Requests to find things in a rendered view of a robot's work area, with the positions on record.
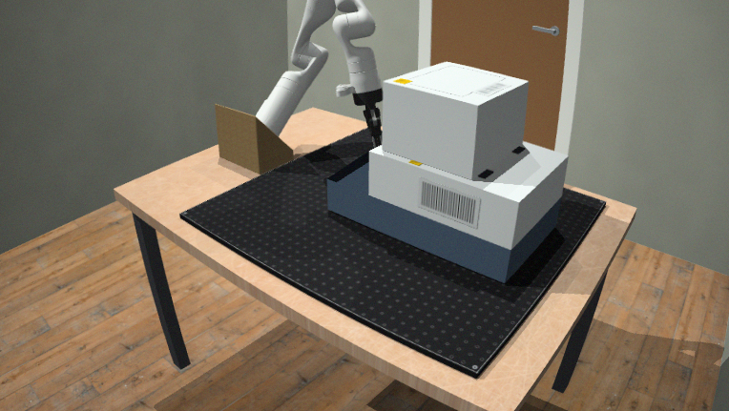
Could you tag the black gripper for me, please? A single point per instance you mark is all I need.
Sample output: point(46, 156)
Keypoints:
point(372, 116)

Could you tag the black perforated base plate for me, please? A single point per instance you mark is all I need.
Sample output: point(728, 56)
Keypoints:
point(280, 222)

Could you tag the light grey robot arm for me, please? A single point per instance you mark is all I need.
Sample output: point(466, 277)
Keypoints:
point(284, 99)

